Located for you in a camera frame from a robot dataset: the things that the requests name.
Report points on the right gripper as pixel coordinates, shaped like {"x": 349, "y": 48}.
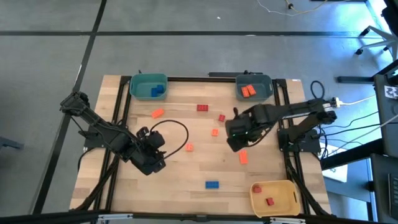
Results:
{"x": 239, "y": 129}

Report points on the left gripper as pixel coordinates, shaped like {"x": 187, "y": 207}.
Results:
{"x": 143, "y": 158}

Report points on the orange small square block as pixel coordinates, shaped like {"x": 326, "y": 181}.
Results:
{"x": 214, "y": 132}
{"x": 189, "y": 147}

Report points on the orange long block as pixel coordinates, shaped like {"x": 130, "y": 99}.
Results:
{"x": 245, "y": 92}
{"x": 157, "y": 113}
{"x": 243, "y": 156}
{"x": 252, "y": 89}

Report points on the blue long block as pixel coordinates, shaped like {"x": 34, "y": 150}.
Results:
{"x": 154, "y": 92}
{"x": 212, "y": 184}

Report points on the red small square block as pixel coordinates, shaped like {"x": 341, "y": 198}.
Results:
{"x": 270, "y": 201}
{"x": 221, "y": 118}
{"x": 257, "y": 189}

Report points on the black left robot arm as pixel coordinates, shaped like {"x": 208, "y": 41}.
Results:
{"x": 93, "y": 119}

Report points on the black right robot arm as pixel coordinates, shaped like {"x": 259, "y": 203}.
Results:
{"x": 289, "y": 109}

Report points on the red long block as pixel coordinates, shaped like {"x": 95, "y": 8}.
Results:
{"x": 202, "y": 107}

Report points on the dark grey-blue plastic bin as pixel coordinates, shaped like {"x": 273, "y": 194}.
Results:
{"x": 264, "y": 93}

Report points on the black flat bar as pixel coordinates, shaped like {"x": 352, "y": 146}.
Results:
{"x": 224, "y": 74}

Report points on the teal plastic bin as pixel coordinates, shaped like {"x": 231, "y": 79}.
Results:
{"x": 141, "y": 90}

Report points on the yellow plastic bin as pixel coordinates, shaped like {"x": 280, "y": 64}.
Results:
{"x": 283, "y": 193}

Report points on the white power strip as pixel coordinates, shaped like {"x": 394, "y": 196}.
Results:
{"x": 337, "y": 101}

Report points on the white paper sheet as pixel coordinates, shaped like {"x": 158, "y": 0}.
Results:
{"x": 337, "y": 173}

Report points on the black desk foot bar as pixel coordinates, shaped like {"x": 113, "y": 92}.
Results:
{"x": 354, "y": 79}

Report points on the dark grey desk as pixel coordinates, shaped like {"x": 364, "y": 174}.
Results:
{"x": 385, "y": 124}

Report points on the black white marker tag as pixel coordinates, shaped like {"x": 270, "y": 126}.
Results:
{"x": 391, "y": 91}

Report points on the office chair white base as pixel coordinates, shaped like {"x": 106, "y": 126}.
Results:
{"x": 385, "y": 37}

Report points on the left wrist camera housing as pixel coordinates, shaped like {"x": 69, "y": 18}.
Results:
{"x": 156, "y": 139}

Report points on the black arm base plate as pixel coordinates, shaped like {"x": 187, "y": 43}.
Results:
{"x": 93, "y": 143}
{"x": 311, "y": 147}

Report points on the black aluminium table frame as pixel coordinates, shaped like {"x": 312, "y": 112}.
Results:
{"x": 192, "y": 79}

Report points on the silver frame bracket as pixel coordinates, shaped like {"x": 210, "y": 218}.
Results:
{"x": 115, "y": 216}
{"x": 286, "y": 220}

